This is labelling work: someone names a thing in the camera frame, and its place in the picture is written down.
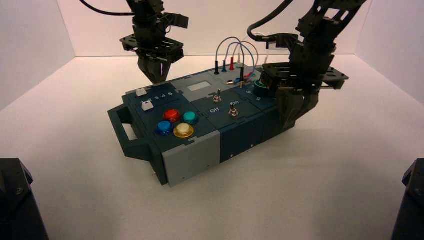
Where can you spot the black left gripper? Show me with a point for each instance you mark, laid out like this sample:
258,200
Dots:
152,43

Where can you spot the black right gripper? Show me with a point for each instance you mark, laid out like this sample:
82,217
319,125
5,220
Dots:
308,69

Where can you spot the dark teal grey task box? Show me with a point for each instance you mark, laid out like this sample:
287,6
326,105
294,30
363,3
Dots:
195,159

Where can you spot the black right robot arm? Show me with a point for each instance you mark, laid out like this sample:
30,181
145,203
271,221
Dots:
331,16

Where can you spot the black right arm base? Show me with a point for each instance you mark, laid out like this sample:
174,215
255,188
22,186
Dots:
412,205

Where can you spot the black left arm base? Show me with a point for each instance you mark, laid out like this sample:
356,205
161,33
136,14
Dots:
16,205

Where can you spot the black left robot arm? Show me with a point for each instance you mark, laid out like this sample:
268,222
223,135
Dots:
145,8

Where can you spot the white slider block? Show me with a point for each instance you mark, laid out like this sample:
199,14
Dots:
146,106
141,91

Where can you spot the green-topped rotary knob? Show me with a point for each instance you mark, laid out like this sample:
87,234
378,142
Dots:
260,86

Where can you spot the small grey display screen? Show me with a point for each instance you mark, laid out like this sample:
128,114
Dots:
199,86

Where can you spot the red round push button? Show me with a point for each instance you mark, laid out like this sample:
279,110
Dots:
172,115

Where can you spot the teal round push button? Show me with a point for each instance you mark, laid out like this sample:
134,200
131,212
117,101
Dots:
190,117

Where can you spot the blue round push button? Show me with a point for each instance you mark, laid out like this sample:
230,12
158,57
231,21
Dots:
164,127

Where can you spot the yellow round push button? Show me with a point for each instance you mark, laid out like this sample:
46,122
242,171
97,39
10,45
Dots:
184,130

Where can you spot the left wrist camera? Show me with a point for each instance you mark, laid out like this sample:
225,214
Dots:
177,20

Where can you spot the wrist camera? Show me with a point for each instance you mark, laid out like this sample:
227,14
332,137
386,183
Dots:
281,40
177,20

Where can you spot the metal toggle switch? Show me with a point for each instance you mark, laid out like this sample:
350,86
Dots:
217,97
233,111

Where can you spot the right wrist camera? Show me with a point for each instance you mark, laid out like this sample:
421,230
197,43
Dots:
281,40

